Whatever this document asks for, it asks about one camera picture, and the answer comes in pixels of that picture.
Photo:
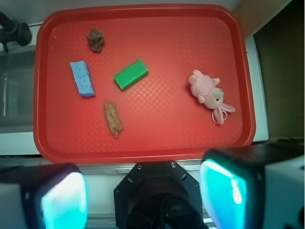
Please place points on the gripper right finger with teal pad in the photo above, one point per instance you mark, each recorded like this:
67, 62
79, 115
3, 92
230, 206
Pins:
254, 187

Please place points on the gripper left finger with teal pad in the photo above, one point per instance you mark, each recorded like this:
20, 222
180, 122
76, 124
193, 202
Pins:
43, 197

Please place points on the pink plush bunny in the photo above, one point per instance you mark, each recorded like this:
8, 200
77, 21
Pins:
205, 89

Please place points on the brown wood bark piece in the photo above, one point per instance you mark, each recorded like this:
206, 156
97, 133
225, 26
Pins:
112, 118

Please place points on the blue sponge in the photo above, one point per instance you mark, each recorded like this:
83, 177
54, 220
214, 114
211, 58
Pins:
82, 78

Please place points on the red plastic tray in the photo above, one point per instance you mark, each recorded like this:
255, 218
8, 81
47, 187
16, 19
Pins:
161, 119

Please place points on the clear plastic bin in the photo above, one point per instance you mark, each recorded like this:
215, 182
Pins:
16, 92

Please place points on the green rectangular block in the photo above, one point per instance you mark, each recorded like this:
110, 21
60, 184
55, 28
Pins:
131, 75

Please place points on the brown rock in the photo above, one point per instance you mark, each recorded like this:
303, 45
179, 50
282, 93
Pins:
96, 40

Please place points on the black clamp stand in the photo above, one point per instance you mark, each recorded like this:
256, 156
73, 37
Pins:
13, 31

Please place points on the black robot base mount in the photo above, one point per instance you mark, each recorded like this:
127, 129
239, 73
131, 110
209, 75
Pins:
158, 195

